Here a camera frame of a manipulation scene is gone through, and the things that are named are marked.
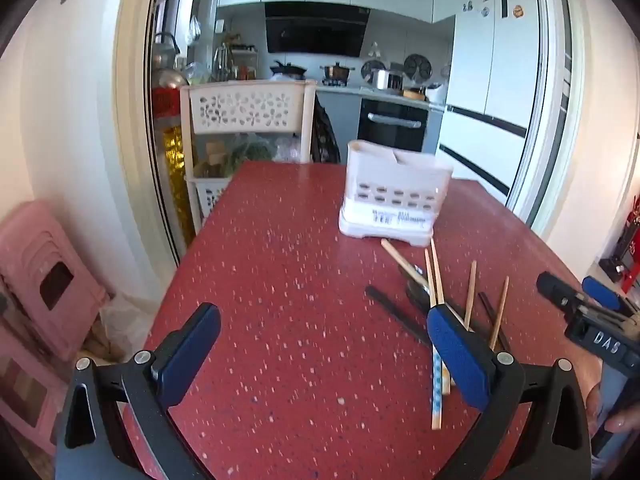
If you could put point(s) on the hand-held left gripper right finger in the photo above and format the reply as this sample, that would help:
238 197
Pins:
457 355

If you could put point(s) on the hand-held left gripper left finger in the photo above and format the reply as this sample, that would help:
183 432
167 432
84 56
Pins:
192 355

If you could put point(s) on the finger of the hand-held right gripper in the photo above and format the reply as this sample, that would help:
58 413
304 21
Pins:
600 291
555 287

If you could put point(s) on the white plastic utensil holder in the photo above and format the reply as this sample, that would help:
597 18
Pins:
395 180

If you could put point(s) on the person's right hand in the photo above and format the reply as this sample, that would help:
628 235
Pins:
593 397

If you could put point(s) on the red and black object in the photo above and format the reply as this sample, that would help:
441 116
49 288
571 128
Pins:
625 255

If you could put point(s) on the gold foil wrapping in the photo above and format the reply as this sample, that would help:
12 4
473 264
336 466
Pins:
175 170

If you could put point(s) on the stack of pink plastic stools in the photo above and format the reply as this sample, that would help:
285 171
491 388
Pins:
30 260

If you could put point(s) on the cardboard box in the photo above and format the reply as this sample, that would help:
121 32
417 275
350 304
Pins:
215 157

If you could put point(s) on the green leafy vegetables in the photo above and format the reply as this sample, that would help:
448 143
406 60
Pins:
250 152

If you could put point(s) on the white refrigerator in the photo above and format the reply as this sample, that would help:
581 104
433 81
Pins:
500 75

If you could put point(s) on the black built-in oven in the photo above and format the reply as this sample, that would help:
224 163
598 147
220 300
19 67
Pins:
390 132

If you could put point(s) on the crumpled clear plastic bag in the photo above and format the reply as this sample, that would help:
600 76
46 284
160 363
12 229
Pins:
289 150

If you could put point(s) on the small white kitchen appliance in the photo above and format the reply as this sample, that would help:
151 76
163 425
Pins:
435 93

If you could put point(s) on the beige floral storage rack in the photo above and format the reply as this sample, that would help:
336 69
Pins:
240 105

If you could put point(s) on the red plastic basket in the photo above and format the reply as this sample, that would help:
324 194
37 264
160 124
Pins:
165 100

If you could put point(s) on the black hanging bag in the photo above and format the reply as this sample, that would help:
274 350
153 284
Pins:
325 135

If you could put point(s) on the steel rice cooker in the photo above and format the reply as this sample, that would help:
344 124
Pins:
385 80

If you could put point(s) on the stainless steel pot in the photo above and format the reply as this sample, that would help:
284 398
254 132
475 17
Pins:
167 78

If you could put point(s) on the white spice rack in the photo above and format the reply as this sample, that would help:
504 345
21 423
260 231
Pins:
240 62

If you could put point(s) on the black wok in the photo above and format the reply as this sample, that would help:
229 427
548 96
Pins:
289 70

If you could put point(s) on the steel cooking pot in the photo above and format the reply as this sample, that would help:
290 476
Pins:
337 72

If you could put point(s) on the kitchen faucet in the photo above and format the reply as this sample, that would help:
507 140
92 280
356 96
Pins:
165 35

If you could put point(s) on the hanging plastic bag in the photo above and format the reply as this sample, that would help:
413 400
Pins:
194 27

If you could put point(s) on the black range hood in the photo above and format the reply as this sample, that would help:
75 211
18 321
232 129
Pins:
315 30

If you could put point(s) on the round black wall trivet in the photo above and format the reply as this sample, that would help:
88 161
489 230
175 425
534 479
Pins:
417 65
372 67

